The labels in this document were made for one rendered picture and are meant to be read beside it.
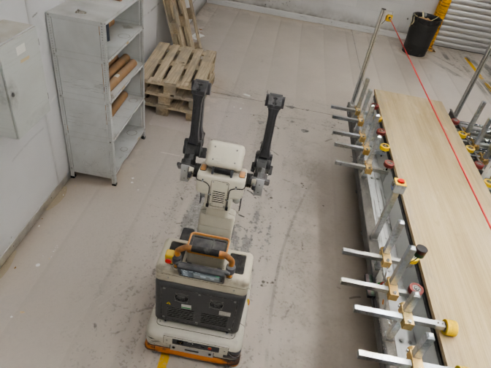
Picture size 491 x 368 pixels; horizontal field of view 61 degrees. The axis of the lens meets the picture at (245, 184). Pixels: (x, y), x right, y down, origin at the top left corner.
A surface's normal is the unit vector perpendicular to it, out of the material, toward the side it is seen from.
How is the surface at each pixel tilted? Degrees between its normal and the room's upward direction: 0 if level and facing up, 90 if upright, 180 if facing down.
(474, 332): 0
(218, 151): 48
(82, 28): 90
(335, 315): 0
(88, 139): 90
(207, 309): 90
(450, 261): 0
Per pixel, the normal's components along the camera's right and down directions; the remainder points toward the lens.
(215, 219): -0.11, 0.50
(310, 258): 0.14, -0.77
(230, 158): 0.00, -0.07
